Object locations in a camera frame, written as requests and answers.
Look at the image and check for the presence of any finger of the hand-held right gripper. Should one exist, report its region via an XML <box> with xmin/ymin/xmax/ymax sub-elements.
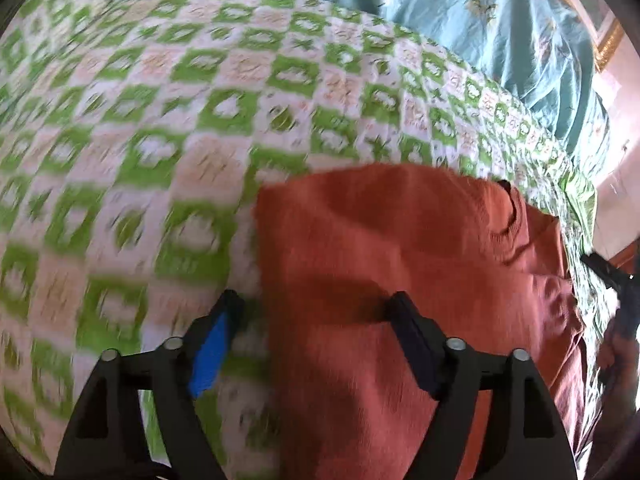
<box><xmin>580</xmin><ymin>251</ymin><xmax>636</xmax><ymax>293</ymax></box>

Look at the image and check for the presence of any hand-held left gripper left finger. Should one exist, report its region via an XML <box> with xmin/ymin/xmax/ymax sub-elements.
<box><xmin>52</xmin><ymin>290</ymin><xmax>246</xmax><ymax>480</ymax></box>

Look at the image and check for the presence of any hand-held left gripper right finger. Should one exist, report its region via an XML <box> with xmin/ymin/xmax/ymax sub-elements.
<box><xmin>385</xmin><ymin>291</ymin><xmax>576</xmax><ymax>480</ymax></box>

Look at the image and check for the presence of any orange knitted sweater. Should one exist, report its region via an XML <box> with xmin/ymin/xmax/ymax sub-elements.
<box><xmin>254</xmin><ymin>162</ymin><xmax>588</xmax><ymax>480</ymax></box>

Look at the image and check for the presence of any person's right hand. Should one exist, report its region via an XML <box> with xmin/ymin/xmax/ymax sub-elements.
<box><xmin>597</xmin><ymin>330</ymin><xmax>640</xmax><ymax>388</ymax></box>

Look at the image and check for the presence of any plain green cloth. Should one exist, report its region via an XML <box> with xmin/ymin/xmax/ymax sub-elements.
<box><xmin>562</xmin><ymin>170</ymin><xmax>599</xmax><ymax>246</ymax></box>

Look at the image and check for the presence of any green checkered printed blanket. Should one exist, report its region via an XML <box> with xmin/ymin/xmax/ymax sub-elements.
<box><xmin>0</xmin><ymin>0</ymin><xmax>621</xmax><ymax>480</ymax></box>

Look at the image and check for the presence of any teal floral quilt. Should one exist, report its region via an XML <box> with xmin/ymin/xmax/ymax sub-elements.
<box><xmin>107</xmin><ymin>0</ymin><xmax>611</xmax><ymax>181</ymax></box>

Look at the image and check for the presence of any gold picture frame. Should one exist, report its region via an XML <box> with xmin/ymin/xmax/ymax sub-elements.
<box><xmin>530</xmin><ymin>0</ymin><xmax>626</xmax><ymax>71</ymax></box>

